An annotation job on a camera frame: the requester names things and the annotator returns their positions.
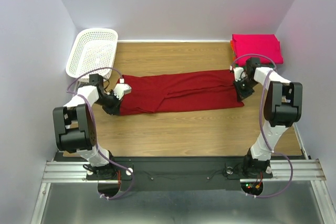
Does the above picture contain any dark red t shirt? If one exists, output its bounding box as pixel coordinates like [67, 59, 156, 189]
[120, 70, 244, 116]

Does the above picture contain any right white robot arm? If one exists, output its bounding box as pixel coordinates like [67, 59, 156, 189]
[229, 54, 303, 175]

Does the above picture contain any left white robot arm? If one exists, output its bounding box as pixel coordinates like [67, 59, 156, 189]
[53, 73, 131, 180]

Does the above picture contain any folded green t shirt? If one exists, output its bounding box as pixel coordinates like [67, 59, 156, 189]
[234, 63, 274, 68]

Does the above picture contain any folded orange t shirt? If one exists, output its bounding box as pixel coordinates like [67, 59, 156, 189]
[230, 40, 236, 61]

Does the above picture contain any folded pink t shirt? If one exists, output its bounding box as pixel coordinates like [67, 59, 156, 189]
[231, 34, 284, 65]

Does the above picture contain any white perforated plastic basket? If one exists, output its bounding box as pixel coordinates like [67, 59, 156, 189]
[66, 28, 118, 82]

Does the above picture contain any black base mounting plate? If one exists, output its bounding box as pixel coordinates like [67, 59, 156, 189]
[83, 156, 272, 196]

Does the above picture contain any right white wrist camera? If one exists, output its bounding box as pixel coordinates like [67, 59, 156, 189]
[229, 66, 245, 82]

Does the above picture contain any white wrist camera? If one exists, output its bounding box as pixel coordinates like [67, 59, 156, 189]
[113, 78, 132, 100]
[229, 66, 245, 82]

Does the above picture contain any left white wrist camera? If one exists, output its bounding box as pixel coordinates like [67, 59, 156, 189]
[113, 78, 132, 100]

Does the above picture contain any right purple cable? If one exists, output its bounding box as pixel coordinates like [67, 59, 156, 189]
[230, 54, 295, 199]

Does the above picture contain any purple cable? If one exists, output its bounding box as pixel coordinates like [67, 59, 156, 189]
[67, 67, 134, 200]
[230, 54, 295, 199]

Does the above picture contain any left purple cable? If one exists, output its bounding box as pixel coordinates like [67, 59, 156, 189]
[67, 67, 134, 200]

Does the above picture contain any aluminium frame rail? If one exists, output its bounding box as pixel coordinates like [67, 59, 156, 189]
[42, 159, 325, 183]

